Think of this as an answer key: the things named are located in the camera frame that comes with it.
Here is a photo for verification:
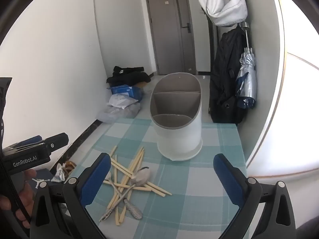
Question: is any crumpled white paper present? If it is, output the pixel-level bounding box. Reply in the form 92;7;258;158
51;163;68;182

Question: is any grey plastic bag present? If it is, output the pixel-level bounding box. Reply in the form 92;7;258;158
97;103;141;123

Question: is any white gold-trimmed panel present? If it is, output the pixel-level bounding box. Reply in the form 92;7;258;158
245;0;319;229

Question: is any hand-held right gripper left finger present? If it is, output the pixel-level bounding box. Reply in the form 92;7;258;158
30;152;111;239

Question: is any black backpack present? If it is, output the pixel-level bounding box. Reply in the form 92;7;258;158
209;28;250;124

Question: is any teal checkered tablecloth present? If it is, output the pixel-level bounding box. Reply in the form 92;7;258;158
75;117;248;239

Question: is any pile of black clothes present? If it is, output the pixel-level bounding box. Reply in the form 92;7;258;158
107;66;152;87

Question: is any metal spoon with hammered handle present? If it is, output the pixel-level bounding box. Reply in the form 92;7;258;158
104;172;144;220
99;167;151;222

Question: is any blue cardboard box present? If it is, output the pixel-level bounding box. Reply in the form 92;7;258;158
108;85;144;102

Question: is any white plastic mailer bag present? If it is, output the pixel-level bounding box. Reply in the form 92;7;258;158
108;93;139;109

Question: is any white grey utensil holder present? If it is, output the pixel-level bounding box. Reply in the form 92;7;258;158
150;73;203;161

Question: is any silver folded umbrella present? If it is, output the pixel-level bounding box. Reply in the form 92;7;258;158
235;22;258;109

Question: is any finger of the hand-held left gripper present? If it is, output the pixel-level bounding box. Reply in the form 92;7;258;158
2;135;43;153
40;132;69;153

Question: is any bunch of wooden chopsticks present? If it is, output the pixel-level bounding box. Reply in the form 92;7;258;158
103;146;173;226

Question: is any person's left hand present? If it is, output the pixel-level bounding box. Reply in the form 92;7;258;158
0;169;37;229

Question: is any dark blue shoe box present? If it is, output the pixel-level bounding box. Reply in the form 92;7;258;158
32;168;63;192

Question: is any brown curled object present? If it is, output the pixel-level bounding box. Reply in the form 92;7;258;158
63;161;77;173

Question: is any white hanging bag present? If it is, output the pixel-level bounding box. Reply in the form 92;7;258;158
198;0;248;27

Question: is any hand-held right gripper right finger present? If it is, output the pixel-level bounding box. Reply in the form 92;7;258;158
213;154;297;239

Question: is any grey entrance door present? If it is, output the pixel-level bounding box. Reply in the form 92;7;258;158
145;0;197;75

